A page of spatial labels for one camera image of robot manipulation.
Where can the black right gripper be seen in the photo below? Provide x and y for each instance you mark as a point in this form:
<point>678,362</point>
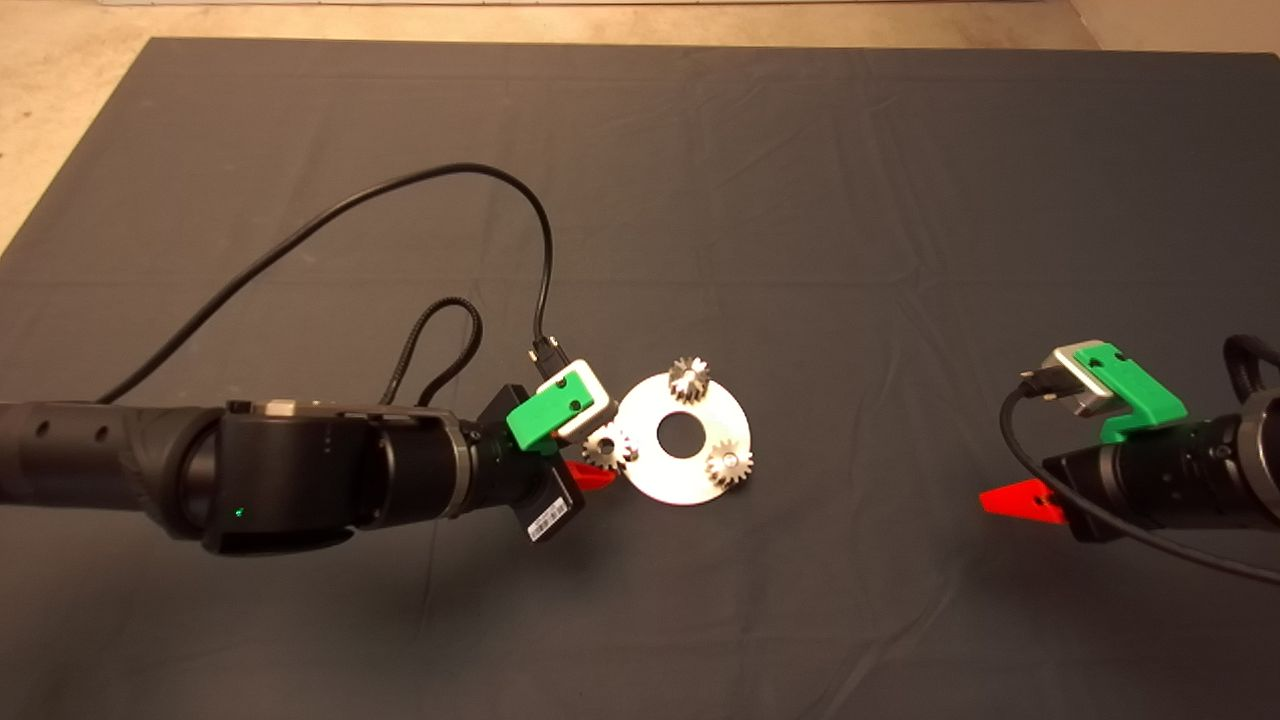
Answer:
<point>1150,478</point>

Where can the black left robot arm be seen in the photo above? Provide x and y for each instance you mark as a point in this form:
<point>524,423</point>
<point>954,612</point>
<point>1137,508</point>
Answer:
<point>250,470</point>

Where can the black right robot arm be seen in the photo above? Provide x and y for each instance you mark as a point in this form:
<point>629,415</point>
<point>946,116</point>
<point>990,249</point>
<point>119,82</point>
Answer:
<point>1262,455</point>

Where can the dark grey table cloth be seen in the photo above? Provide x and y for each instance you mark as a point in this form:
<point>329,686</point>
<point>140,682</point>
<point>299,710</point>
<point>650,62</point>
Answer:
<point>600,200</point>

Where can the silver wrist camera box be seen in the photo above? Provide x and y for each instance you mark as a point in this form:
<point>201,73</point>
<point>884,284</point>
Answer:
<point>590,400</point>
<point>1070,375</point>

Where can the steel planetary gear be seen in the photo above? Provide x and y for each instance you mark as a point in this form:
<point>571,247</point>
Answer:
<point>605,450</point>
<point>720,474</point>
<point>680,390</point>

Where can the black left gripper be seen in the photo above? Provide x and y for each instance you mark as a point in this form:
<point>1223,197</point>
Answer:
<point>520,480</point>

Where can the round metal carrier plate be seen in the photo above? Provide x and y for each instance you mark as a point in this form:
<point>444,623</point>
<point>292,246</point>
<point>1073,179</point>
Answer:
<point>680,485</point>

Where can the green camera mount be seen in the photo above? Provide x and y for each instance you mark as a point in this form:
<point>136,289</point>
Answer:
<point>545,410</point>
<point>1145,395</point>

